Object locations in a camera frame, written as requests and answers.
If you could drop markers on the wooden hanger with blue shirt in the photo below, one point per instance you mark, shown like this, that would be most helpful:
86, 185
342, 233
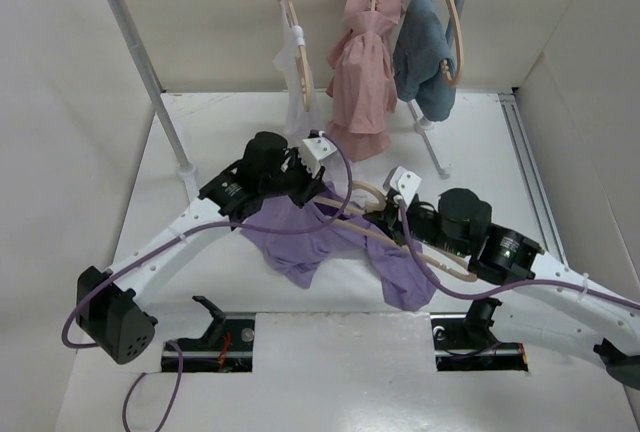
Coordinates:
450, 27

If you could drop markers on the white tank top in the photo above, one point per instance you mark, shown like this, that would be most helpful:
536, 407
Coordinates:
303, 112

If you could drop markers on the purple t shirt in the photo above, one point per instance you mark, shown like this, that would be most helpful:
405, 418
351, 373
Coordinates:
277, 230

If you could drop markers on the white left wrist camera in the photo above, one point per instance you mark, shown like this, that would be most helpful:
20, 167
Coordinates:
314, 152

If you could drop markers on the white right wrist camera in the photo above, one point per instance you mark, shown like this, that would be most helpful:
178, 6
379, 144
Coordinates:
402, 185

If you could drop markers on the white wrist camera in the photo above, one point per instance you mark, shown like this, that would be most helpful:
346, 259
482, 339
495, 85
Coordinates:
314, 152
402, 185

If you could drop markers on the blue shirt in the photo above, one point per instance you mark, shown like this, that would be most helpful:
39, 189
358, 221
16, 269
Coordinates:
420, 49

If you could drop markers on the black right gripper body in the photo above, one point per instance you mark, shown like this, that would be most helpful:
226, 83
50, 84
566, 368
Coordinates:
425, 225

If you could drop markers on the wooden hanger with tank top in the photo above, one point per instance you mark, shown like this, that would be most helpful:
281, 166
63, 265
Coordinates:
292, 60

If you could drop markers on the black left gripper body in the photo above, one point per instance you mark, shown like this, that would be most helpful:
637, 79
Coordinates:
293, 181

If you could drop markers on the aluminium side rail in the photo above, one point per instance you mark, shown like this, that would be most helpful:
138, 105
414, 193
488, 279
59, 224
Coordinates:
548, 231

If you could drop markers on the pink shirt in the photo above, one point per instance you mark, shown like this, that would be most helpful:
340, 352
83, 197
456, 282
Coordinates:
363, 88

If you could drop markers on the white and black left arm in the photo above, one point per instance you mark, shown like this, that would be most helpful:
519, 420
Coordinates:
116, 309

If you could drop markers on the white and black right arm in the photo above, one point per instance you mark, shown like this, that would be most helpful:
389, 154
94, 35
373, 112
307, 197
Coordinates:
534, 298

